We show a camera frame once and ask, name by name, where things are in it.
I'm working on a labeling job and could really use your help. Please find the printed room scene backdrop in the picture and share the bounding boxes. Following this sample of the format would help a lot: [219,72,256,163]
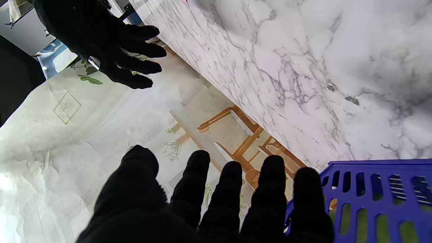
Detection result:
[0,32,306,243]

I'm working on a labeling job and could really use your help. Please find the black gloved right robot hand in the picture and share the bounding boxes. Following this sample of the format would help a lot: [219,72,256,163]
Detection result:
[34,0,167,90]

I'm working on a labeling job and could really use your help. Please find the blue perforated plastic file rack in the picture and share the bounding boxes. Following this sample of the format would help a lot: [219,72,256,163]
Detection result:
[283,159,432,243]

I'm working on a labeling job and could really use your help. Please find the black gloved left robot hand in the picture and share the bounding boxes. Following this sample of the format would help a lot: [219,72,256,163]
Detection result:
[77,145,335,243]

